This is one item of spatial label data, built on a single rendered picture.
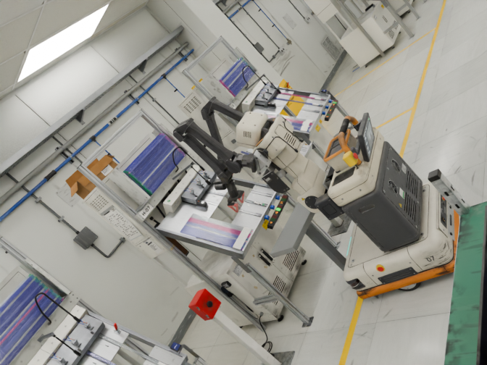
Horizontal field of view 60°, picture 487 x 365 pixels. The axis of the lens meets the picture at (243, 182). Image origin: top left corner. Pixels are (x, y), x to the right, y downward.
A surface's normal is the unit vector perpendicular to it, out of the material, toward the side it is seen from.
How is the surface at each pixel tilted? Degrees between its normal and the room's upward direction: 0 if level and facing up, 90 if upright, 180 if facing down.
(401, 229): 90
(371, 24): 90
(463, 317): 0
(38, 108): 90
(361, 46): 90
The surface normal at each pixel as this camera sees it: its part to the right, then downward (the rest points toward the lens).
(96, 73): 0.59, -0.36
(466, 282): -0.69, -0.68
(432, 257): -0.34, 0.59
